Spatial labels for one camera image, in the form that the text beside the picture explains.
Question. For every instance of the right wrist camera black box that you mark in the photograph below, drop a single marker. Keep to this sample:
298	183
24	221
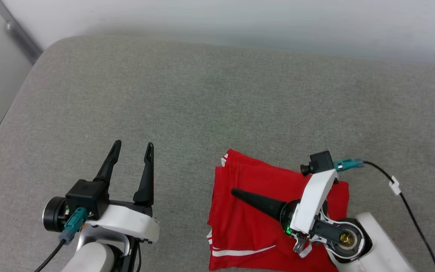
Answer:
319	162

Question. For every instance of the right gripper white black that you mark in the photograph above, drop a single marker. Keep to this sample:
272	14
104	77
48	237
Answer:
313	204

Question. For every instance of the red white basketball jersey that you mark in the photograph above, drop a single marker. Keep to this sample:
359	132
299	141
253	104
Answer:
247	230

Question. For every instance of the dark grey wall strip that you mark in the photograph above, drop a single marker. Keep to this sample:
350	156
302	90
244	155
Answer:
17	32

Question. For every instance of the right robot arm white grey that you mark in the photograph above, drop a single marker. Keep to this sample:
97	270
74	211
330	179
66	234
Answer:
381	251

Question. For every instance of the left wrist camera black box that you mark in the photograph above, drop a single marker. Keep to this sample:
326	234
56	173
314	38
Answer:
87	196

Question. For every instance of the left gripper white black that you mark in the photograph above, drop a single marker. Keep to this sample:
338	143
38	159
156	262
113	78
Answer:
127	223

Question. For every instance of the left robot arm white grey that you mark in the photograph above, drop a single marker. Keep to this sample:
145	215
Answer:
89	258

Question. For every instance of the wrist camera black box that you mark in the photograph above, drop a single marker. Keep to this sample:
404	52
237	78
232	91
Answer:
87	196
319	162

